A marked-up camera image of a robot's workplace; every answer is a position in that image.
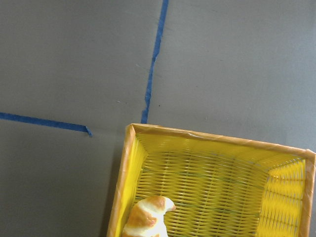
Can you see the toy croissant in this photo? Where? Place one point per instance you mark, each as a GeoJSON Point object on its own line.
{"type": "Point", "coordinates": [146, 218]}

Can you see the yellow woven plastic basket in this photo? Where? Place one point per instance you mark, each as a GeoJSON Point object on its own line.
{"type": "Point", "coordinates": [221, 186]}

